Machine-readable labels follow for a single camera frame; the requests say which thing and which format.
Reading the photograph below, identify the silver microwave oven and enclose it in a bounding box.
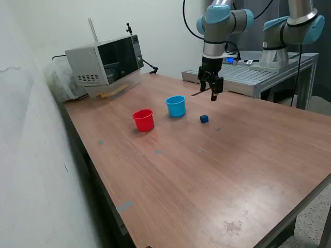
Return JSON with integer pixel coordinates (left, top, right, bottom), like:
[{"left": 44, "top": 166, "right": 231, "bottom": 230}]
[{"left": 64, "top": 35, "right": 144, "bottom": 87}]

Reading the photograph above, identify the grey-blue tape strip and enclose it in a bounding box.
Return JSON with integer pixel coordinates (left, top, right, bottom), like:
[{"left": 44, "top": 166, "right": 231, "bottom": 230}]
[{"left": 116, "top": 200, "right": 134, "bottom": 213}]

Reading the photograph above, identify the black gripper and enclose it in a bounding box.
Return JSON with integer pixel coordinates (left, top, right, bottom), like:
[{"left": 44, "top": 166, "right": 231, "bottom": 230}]
[{"left": 198, "top": 56, "right": 224, "bottom": 101}]

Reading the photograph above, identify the dark grey curtain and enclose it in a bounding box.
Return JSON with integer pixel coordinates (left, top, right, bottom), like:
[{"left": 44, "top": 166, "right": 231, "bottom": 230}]
[{"left": 201, "top": 0, "right": 331, "bottom": 98}]

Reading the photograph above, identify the clear plastic bag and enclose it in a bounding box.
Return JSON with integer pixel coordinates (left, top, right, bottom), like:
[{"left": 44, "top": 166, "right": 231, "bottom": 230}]
[{"left": 42, "top": 60, "right": 88, "bottom": 103}]

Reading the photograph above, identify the aluminium slotted robot platform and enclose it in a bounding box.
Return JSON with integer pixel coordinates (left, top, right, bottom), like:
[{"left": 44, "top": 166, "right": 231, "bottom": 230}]
[{"left": 181, "top": 50, "right": 319, "bottom": 111}]

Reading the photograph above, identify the black hanging cable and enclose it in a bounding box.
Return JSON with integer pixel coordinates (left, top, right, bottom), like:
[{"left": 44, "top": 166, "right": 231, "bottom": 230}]
[{"left": 291, "top": 43, "right": 305, "bottom": 107}]

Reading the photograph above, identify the wrist camera on white mount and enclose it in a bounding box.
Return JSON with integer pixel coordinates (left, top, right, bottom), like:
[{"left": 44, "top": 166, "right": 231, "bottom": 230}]
[{"left": 222, "top": 51, "right": 242, "bottom": 65}]

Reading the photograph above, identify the thin metal rod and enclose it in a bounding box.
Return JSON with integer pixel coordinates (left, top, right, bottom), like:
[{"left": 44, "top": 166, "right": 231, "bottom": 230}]
[{"left": 88, "top": 17, "right": 99, "bottom": 43}]

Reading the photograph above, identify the aluminium base mounting plate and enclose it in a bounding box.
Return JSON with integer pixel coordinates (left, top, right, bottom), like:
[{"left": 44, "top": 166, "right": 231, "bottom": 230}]
[{"left": 249, "top": 57, "right": 298, "bottom": 73}]

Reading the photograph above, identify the blue plastic bin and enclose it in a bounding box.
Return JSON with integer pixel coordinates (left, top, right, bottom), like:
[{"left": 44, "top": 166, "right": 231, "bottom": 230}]
[{"left": 165, "top": 95, "right": 187, "bottom": 118}]

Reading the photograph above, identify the wooden stick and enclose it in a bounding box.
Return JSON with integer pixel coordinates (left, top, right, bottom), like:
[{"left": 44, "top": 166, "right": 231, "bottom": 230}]
[{"left": 100, "top": 85, "right": 129, "bottom": 99}]

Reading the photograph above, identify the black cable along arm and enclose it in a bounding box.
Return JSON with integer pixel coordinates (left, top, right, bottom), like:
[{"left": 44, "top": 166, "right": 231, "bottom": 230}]
[{"left": 182, "top": 0, "right": 275, "bottom": 41}]

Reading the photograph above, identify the red plastic bin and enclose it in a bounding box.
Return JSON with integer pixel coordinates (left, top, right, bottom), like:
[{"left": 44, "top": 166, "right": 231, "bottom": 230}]
[{"left": 132, "top": 109, "right": 155, "bottom": 133}]

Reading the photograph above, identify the grey metal edge bracket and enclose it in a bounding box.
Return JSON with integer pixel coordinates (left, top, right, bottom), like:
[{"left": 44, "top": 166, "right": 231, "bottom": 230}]
[{"left": 115, "top": 210, "right": 129, "bottom": 236}]

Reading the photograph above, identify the clear acrylic stand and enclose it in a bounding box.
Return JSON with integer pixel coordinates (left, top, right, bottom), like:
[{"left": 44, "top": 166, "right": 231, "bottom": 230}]
[{"left": 86, "top": 69, "right": 142, "bottom": 100}]

